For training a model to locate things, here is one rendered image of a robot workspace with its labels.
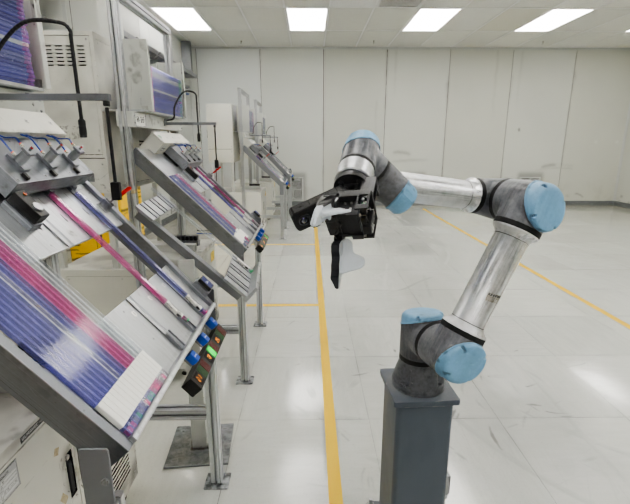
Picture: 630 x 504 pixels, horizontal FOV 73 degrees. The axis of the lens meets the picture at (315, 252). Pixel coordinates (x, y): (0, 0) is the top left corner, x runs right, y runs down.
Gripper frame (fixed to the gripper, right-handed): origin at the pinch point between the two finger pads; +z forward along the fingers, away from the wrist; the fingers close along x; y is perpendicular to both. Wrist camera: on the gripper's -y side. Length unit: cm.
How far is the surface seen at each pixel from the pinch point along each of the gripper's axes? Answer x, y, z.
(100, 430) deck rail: 11.6, -37.3, 27.0
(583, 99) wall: 440, 244, -828
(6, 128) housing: -20, -80, -27
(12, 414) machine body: 26, -79, 22
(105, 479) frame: 15, -34, 33
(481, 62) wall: 329, 59, -819
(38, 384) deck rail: 2, -45, 24
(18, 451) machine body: 26, -71, 29
